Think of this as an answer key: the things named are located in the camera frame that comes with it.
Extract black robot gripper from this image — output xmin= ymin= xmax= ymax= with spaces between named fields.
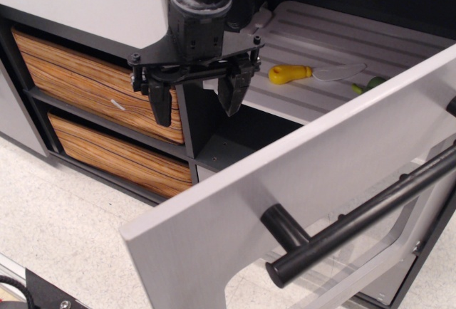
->
xmin=128 ymin=0 xmax=264 ymax=127

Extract black oven door handle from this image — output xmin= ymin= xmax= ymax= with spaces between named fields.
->
xmin=261 ymin=93 xmax=455 ymax=287

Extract grey oven door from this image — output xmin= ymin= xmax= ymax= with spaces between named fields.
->
xmin=120 ymin=47 xmax=455 ymax=308

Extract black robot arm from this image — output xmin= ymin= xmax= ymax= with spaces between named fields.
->
xmin=128 ymin=0 xmax=263 ymax=127

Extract grey oven rack shelf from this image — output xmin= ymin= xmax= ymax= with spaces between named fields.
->
xmin=243 ymin=1 xmax=455 ymax=125

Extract lower wood grain bin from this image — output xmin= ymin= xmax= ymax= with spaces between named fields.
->
xmin=48 ymin=112 xmax=192 ymax=198

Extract wood grain bin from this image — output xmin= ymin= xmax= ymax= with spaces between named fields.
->
xmin=11 ymin=27 xmax=185 ymax=145
xmin=48 ymin=112 xmax=192 ymax=198

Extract upper wood grain bin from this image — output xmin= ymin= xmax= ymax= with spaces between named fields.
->
xmin=11 ymin=27 xmax=185 ymax=145

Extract green toy bell pepper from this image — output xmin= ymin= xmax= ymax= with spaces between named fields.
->
xmin=351 ymin=76 xmax=386 ymax=95

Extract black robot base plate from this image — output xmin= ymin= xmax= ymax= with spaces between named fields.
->
xmin=25 ymin=268 xmax=88 ymax=309

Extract black braided cable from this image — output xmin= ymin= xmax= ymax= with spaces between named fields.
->
xmin=0 ymin=275 xmax=36 ymax=309

